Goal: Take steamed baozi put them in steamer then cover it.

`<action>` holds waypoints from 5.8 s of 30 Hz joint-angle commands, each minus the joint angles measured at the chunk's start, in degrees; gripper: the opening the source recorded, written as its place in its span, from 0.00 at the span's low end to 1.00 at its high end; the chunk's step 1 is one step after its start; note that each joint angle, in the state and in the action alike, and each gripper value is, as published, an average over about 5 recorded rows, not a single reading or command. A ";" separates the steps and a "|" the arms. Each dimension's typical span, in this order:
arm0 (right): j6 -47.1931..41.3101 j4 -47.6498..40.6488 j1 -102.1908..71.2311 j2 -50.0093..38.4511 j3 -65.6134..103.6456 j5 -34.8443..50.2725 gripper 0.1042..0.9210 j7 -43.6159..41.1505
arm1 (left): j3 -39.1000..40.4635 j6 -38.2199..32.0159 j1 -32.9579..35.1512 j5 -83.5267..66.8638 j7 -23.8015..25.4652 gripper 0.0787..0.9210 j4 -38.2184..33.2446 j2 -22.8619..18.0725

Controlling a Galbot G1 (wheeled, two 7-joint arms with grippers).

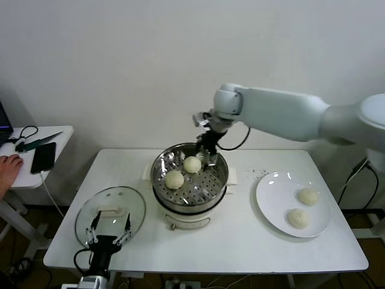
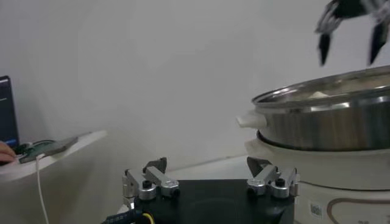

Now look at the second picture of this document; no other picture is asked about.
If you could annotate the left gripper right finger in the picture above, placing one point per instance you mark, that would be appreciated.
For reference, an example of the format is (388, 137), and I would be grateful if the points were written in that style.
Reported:
(271, 182)

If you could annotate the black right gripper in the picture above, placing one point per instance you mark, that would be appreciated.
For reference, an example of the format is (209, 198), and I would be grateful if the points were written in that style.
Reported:
(353, 7)

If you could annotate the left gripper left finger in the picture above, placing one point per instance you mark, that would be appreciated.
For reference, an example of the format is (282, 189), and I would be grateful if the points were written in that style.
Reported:
(146, 185)

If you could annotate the perforated steel steamer basket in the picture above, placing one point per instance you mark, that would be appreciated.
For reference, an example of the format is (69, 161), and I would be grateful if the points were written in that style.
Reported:
(320, 128)

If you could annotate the bare person hand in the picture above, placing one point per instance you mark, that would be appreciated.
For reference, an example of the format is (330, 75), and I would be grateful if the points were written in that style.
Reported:
(6, 153)

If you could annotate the cream electric cooker base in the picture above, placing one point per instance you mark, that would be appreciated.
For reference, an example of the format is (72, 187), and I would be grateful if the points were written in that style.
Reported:
(320, 170)

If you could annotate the black smartphone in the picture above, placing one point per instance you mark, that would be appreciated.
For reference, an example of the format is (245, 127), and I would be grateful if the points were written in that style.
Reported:
(55, 147)

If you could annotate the white side table with laptop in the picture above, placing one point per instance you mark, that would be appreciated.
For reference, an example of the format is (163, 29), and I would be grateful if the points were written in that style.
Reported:
(18, 172)

